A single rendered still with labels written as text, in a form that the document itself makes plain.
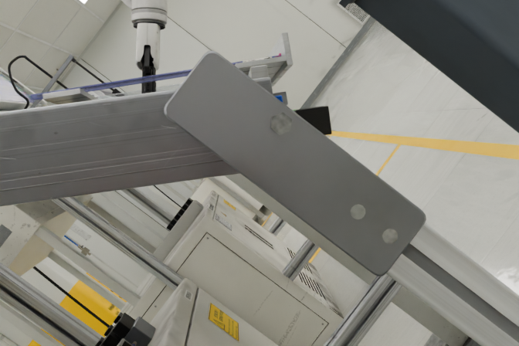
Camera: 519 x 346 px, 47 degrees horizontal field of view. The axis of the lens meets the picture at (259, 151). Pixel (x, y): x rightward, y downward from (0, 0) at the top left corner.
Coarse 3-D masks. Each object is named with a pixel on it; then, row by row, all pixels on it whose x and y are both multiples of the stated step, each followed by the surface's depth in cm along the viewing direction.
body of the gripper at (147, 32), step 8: (136, 24) 140; (144, 24) 138; (152, 24) 138; (160, 24) 140; (144, 32) 138; (152, 32) 138; (136, 40) 138; (144, 40) 137; (152, 40) 138; (136, 48) 138; (144, 48) 139; (152, 48) 138; (136, 56) 137; (152, 56) 138; (136, 64) 138
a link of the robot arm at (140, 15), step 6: (132, 12) 140; (138, 12) 139; (144, 12) 138; (150, 12) 139; (156, 12) 139; (162, 12) 140; (132, 18) 140; (138, 18) 139; (144, 18) 138; (150, 18) 138; (156, 18) 139; (162, 18) 140
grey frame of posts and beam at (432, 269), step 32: (416, 256) 38; (448, 256) 37; (0, 288) 110; (32, 288) 113; (416, 288) 37; (448, 288) 38; (480, 288) 37; (32, 320) 110; (64, 320) 110; (448, 320) 38; (480, 320) 37; (512, 320) 38
